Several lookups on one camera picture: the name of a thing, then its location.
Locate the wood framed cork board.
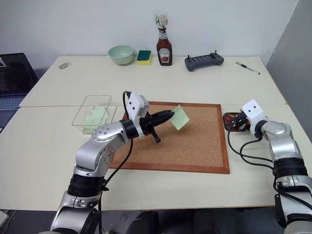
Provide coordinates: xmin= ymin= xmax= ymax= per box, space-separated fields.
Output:
xmin=108 ymin=100 xmax=231 ymax=175

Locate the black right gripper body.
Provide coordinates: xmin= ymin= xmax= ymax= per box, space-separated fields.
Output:
xmin=238 ymin=110 xmax=252 ymax=133

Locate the grey handheld controller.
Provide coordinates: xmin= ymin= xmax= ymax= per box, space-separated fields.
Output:
xmin=184 ymin=50 xmax=225 ymax=72

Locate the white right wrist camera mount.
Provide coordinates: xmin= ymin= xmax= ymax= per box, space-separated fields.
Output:
xmin=241 ymin=99 xmax=267 ymax=137

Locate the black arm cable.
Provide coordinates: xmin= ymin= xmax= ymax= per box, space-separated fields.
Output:
xmin=227 ymin=130 xmax=277 ymax=173
xmin=97 ymin=90 xmax=134 ymax=234

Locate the black and silver pen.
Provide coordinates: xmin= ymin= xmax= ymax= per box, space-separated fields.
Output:
xmin=235 ymin=61 xmax=261 ymax=75

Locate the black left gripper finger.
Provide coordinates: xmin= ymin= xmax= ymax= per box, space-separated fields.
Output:
xmin=153 ymin=115 xmax=175 ymax=128
xmin=152 ymin=109 xmax=176 ymax=120

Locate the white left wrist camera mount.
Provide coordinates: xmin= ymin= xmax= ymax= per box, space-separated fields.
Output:
xmin=127 ymin=91 xmax=150 ymax=140

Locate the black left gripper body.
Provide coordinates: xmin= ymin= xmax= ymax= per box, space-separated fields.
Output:
xmin=138 ymin=114 xmax=162 ymax=145

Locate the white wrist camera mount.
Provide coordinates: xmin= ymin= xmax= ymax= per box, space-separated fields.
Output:
xmin=241 ymin=99 xmax=267 ymax=137
xmin=127 ymin=91 xmax=150 ymax=140

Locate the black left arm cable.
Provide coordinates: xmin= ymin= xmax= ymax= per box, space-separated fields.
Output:
xmin=97 ymin=90 xmax=134 ymax=234

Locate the green and yellow sponge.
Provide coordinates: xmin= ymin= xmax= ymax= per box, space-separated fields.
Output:
xmin=136 ymin=49 xmax=153 ymax=66

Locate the light green paper note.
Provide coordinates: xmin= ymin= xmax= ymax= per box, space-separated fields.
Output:
xmin=91 ymin=105 xmax=110 ymax=120
xmin=84 ymin=114 xmax=106 ymax=127
xmin=169 ymin=104 xmax=191 ymax=131

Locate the small red-brown dish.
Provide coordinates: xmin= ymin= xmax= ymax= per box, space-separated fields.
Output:
xmin=222 ymin=111 xmax=252 ymax=133

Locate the red ketchup bottle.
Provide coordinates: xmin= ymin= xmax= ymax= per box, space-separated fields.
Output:
xmin=156 ymin=27 xmax=174 ymax=67

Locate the pale green bowl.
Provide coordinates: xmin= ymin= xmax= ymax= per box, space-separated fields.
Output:
xmin=108 ymin=45 xmax=135 ymax=66

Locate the clear plastic container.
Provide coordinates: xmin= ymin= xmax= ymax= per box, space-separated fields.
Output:
xmin=71 ymin=95 xmax=117 ymax=135

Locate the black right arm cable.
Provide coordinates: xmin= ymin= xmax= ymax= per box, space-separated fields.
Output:
xmin=227 ymin=130 xmax=277 ymax=173

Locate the dark laptop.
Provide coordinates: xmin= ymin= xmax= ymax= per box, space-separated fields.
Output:
xmin=0 ymin=52 xmax=39 ymax=130

